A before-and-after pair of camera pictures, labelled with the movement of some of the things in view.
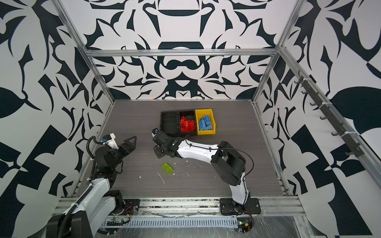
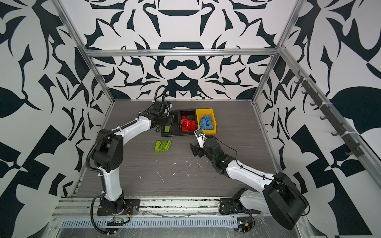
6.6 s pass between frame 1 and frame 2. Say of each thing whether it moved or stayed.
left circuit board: stayed
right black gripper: moved
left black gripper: moved
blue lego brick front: stayed
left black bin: stayed
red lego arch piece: stayed
